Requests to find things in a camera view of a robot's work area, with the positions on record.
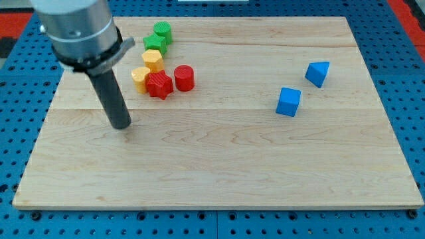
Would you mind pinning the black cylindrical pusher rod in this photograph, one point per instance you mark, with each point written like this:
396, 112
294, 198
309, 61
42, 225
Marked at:
111, 99

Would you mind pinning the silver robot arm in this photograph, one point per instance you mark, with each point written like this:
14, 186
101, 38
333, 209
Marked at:
85, 39

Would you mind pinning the wooden board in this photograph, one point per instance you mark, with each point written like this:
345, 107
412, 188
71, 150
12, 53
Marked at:
222, 146

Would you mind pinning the yellow cylinder block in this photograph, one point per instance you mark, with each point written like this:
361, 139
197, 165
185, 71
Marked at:
140, 77

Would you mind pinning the red star block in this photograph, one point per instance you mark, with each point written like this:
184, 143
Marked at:
159, 85

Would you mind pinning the yellow hexagon block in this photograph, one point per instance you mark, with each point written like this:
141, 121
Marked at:
153, 60

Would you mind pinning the red cylinder block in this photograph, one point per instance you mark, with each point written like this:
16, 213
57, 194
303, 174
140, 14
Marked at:
184, 78

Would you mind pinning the green star block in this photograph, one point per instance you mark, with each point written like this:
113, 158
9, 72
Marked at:
155, 42

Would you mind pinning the green cylinder block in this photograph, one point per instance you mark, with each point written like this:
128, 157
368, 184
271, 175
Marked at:
163, 29

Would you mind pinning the blue cube block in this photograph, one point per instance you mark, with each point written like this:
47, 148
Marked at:
288, 102

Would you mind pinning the blue triangular prism block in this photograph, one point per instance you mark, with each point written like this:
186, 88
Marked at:
317, 73

